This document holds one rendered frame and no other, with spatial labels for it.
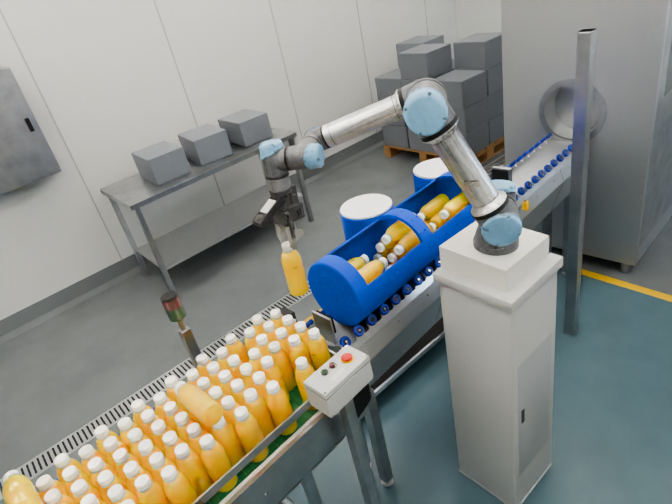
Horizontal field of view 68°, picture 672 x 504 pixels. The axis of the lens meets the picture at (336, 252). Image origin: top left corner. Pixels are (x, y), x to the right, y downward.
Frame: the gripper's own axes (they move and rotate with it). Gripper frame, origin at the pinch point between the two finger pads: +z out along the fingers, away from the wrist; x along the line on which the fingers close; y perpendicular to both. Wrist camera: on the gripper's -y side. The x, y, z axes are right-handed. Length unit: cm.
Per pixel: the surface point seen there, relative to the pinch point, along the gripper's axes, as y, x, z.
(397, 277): 36.1, -15.9, 27.6
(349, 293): 14.4, -10.9, 24.0
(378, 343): 22, -15, 51
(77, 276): 9, 332, 121
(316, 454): -24, -23, 63
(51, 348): -42, 279, 143
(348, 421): -14, -31, 51
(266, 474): -43, -23, 53
